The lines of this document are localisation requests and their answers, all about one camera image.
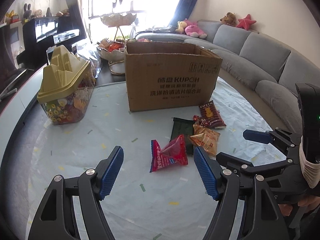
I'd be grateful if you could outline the right hand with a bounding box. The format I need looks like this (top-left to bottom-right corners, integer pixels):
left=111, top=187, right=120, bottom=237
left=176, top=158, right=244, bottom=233
left=278, top=196, right=320, bottom=217

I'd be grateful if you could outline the orange biscuit packet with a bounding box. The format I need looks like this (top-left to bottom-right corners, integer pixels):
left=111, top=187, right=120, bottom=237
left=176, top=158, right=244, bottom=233
left=189, top=124, right=220, bottom=157

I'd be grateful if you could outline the red triangular snack packet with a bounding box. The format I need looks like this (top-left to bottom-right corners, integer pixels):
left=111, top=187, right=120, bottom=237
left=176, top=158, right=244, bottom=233
left=150, top=134, right=188, bottom=173

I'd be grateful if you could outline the small red candy packet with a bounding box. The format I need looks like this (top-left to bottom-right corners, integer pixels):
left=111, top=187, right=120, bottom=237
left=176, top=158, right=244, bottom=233
left=193, top=115, right=212, bottom=128

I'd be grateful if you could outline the dark green snack packet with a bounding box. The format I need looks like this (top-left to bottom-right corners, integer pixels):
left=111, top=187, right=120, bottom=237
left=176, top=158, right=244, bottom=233
left=170, top=116, right=196, bottom=156

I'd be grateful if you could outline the Costa cookie packet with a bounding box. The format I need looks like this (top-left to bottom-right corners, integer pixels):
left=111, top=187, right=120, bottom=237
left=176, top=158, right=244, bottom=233
left=199, top=100, right=226, bottom=129

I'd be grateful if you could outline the grey curved sofa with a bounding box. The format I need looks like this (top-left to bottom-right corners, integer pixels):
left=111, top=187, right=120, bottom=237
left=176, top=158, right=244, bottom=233
left=136, top=20, right=319, bottom=133

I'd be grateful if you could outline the clear candy jar gold lid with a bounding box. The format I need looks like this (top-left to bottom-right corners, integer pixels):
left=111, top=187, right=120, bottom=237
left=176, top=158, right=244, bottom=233
left=37, top=46, right=95, bottom=125

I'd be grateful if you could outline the brown cardboard box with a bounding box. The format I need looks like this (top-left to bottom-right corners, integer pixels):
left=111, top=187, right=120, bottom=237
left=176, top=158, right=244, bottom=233
left=124, top=42, right=222, bottom=112

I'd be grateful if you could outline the red star pillow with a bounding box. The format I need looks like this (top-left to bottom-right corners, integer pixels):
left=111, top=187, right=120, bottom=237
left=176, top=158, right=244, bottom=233
left=236, top=14, right=256, bottom=30

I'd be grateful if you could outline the brown plush toy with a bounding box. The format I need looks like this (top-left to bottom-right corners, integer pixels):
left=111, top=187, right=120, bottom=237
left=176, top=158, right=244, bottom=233
left=220, top=12, right=236, bottom=27

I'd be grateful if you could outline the white tiered snack tray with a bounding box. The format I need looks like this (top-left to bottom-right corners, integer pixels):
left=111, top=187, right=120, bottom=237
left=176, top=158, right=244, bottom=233
left=97, top=12, right=137, bottom=76

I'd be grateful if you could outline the clear plastic bag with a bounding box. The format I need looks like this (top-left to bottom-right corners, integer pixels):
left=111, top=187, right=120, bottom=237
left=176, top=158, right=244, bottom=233
left=76, top=47, right=101, bottom=79

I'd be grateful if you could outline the pink plush toy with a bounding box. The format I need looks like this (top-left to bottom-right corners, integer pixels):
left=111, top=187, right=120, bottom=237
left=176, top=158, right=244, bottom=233
left=184, top=19, right=207, bottom=39

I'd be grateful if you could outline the yellow plush toy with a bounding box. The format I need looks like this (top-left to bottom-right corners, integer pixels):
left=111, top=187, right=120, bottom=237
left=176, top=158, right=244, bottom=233
left=175, top=21, right=188, bottom=34

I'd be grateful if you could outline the black piano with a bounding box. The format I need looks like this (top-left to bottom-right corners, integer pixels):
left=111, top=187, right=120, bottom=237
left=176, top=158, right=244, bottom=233
left=16, top=16, right=85, bottom=69

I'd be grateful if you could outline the blue curtain right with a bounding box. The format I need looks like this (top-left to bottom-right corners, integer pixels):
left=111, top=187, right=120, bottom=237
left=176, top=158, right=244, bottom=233
left=169, top=0, right=197, bottom=25

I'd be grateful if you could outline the blue curtain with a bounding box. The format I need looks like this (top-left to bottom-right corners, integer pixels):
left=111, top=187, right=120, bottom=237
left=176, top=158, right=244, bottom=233
left=66, top=0, right=87, bottom=39
left=169, top=0, right=197, bottom=25

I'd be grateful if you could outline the grey rabbit plush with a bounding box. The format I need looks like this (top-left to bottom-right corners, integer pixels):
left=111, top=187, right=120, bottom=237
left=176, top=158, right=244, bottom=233
left=23, top=3, right=32, bottom=20

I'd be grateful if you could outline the blue curtain left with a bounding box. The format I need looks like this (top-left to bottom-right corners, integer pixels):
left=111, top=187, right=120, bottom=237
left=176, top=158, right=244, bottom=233
left=66, top=0, right=87, bottom=39

